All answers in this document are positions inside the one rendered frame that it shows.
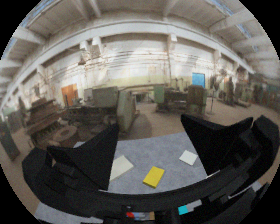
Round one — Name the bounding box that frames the tan wooden bar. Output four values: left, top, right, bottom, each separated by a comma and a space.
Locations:
149, 212, 155, 220

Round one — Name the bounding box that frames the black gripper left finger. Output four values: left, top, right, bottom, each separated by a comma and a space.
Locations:
46, 124, 119, 190

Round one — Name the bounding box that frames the yellow rectangular block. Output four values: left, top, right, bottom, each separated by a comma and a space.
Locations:
143, 167, 165, 189

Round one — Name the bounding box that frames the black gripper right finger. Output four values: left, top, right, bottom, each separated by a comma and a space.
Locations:
181, 113, 253, 176

